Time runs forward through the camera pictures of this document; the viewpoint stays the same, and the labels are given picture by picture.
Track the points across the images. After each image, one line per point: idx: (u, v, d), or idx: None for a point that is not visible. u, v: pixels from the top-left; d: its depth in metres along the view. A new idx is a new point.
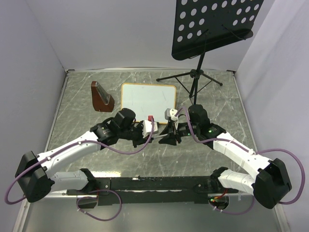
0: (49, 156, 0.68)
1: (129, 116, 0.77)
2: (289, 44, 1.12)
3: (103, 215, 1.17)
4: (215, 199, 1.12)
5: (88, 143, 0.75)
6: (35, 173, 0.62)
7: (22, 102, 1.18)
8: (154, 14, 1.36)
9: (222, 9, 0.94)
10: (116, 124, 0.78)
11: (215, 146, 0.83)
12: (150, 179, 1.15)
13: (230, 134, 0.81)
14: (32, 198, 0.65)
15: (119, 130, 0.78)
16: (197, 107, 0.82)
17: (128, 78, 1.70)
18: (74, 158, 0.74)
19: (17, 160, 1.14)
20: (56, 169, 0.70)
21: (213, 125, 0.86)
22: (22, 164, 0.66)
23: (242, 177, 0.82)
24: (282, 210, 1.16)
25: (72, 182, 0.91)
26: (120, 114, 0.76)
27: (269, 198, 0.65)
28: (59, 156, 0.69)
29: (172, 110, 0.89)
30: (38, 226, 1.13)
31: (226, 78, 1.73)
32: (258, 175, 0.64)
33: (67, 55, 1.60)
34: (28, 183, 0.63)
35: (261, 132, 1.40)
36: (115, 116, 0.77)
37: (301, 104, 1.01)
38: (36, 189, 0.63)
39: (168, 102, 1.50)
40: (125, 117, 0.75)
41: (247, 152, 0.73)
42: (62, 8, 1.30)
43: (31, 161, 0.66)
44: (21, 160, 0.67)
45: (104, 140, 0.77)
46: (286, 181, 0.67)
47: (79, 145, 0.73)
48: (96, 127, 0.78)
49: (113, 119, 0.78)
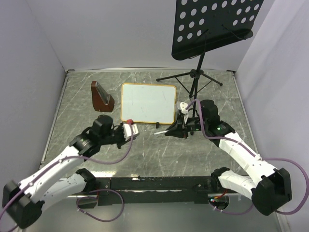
0: (32, 181, 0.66)
1: (106, 123, 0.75)
2: (289, 44, 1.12)
3: (103, 215, 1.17)
4: (215, 199, 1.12)
5: (70, 160, 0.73)
6: (20, 200, 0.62)
7: (22, 102, 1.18)
8: (154, 14, 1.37)
9: (222, 9, 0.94)
10: (95, 134, 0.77)
11: (221, 145, 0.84)
12: (150, 179, 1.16)
13: (238, 135, 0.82)
14: (24, 224, 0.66)
15: (99, 137, 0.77)
16: (208, 103, 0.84)
17: (128, 78, 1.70)
18: (59, 177, 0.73)
19: (17, 160, 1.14)
20: (43, 192, 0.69)
21: (222, 123, 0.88)
22: (6, 195, 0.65)
23: (243, 180, 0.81)
24: (281, 211, 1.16)
25: (71, 189, 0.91)
26: (97, 122, 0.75)
27: (268, 206, 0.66)
28: (41, 180, 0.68)
29: (182, 104, 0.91)
30: (38, 227, 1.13)
31: (226, 78, 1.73)
32: (260, 181, 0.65)
33: (67, 55, 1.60)
34: (15, 211, 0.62)
35: (261, 132, 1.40)
36: (92, 125, 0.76)
37: (301, 104, 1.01)
38: (25, 215, 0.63)
39: (168, 102, 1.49)
40: (103, 124, 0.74)
41: (254, 157, 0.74)
42: (62, 9, 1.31)
43: (14, 191, 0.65)
44: (4, 192, 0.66)
45: (86, 152, 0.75)
46: (287, 191, 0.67)
47: (61, 164, 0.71)
48: (75, 141, 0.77)
49: (91, 129, 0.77)
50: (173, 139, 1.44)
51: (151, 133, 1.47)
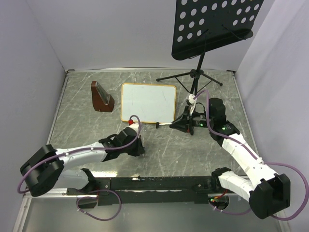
0: (67, 152, 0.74)
1: (130, 135, 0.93)
2: (289, 44, 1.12)
3: (104, 215, 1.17)
4: (215, 198, 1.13)
5: (97, 151, 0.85)
6: (52, 164, 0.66)
7: (22, 102, 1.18)
8: (154, 14, 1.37)
9: (222, 9, 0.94)
10: (119, 141, 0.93)
11: (226, 144, 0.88)
12: (150, 179, 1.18)
13: (242, 136, 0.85)
14: (35, 192, 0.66)
15: (120, 143, 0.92)
16: (217, 102, 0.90)
17: (128, 78, 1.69)
18: (80, 161, 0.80)
19: (17, 160, 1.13)
20: (67, 166, 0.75)
21: (228, 123, 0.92)
22: (39, 155, 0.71)
23: (242, 181, 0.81)
24: (283, 214, 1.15)
25: (76, 181, 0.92)
26: (123, 132, 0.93)
27: (263, 209, 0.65)
28: (74, 155, 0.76)
29: (191, 96, 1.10)
30: (38, 227, 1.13)
31: (226, 78, 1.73)
32: (259, 184, 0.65)
33: (67, 55, 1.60)
34: (37, 176, 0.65)
35: (261, 132, 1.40)
36: (119, 134, 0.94)
37: (302, 104, 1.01)
38: (47, 181, 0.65)
39: (168, 102, 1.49)
40: (127, 135, 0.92)
41: (256, 160, 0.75)
42: (61, 8, 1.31)
43: (49, 153, 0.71)
44: (38, 151, 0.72)
45: (108, 152, 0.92)
46: (286, 197, 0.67)
47: (91, 150, 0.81)
48: (104, 141, 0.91)
49: (117, 137, 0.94)
50: (173, 139, 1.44)
51: (151, 133, 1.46)
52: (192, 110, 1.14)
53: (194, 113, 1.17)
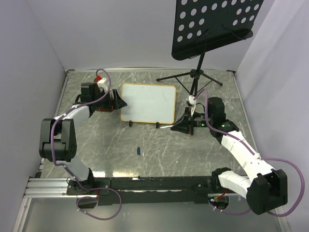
0: (65, 114, 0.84)
1: (91, 84, 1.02)
2: (289, 44, 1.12)
3: (105, 214, 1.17)
4: (215, 198, 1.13)
5: (81, 108, 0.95)
6: (64, 123, 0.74)
7: (22, 102, 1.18)
8: (154, 13, 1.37)
9: (222, 9, 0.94)
10: (87, 95, 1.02)
11: (224, 141, 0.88)
12: (150, 179, 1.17)
13: (241, 134, 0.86)
14: (70, 153, 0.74)
15: (91, 98, 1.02)
16: (216, 100, 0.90)
17: (128, 78, 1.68)
18: (76, 121, 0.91)
19: (17, 161, 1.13)
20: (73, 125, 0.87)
21: (228, 121, 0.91)
22: (46, 129, 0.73)
23: (241, 180, 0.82)
24: (281, 210, 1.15)
25: (79, 169, 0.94)
26: (84, 87, 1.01)
27: (259, 205, 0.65)
28: (70, 114, 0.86)
29: (190, 96, 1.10)
30: (37, 228, 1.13)
31: (226, 78, 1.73)
32: (255, 178, 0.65)
33: (67, 54, 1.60)
34: (63, 140, 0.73)
35: (261, 132, 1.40)
36: (81, 91, 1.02)
37: (302, 103, 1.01)
38: (72, 138, 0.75)
39: (168, 102, 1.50)
40: (89, 86, 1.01)
41: (253, 155, 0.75)
42: (61, 8, 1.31)
43: (53, 121, 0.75)
44: (41, 129, 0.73)
45: (90, 108, 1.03)
46: (283, 194, 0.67)
47: (77, 108, 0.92)
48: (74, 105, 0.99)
49: (81, 94, 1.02)
50: (173, 139, 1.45)
51: (151, 133, 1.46)
52: (192, 111, 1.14)
53: (194, 114, 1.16)
